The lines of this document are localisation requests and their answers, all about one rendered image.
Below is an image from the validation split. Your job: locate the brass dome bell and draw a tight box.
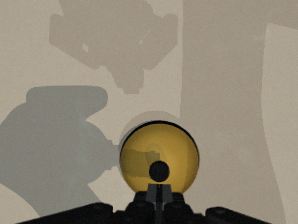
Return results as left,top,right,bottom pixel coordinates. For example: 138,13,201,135
120,120,200,194

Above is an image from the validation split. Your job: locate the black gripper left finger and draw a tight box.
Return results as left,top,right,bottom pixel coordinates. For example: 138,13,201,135
16,184,159,224

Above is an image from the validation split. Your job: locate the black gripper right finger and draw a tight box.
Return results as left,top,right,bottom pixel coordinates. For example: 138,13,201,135
158,184,271,224

